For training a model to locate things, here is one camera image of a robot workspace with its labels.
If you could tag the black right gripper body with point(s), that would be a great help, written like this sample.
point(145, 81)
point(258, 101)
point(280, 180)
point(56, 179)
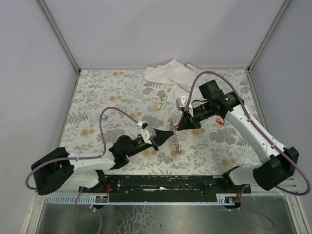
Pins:
point(192, 121)

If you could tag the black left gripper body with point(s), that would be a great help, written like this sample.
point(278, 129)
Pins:
point(154, 140)

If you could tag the white disc with keyrings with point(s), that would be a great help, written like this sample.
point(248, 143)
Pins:
point(176, 146)

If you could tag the blue tagged key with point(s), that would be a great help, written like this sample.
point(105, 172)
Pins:
point(104, 117)

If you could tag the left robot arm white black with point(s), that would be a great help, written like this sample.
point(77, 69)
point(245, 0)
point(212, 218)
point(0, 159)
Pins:
point(59, 171)

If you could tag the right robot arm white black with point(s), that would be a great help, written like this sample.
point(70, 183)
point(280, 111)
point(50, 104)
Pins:
point(277, 161)

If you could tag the white crumpled cloth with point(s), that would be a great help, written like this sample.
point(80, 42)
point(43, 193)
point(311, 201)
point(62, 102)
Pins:
point(178, 75)

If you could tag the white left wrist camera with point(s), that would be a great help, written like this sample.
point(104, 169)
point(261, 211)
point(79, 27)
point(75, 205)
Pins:
point(148, 133)

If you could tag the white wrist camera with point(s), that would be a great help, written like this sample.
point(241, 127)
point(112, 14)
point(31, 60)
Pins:
point(148, 133)
point(181, 104)

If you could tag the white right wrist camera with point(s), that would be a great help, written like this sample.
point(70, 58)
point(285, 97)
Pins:
point(181, 104)

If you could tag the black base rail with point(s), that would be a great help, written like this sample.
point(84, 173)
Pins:
point(170, 185)

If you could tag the white slotted cable duct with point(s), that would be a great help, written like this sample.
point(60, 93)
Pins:
point(132, 199)

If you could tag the grey aluminium corner post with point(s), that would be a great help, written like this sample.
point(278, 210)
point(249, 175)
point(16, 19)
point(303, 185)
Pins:
point(273, 26)

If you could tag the grey left corner post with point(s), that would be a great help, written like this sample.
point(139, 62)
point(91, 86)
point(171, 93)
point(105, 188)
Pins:
point(58, 34)

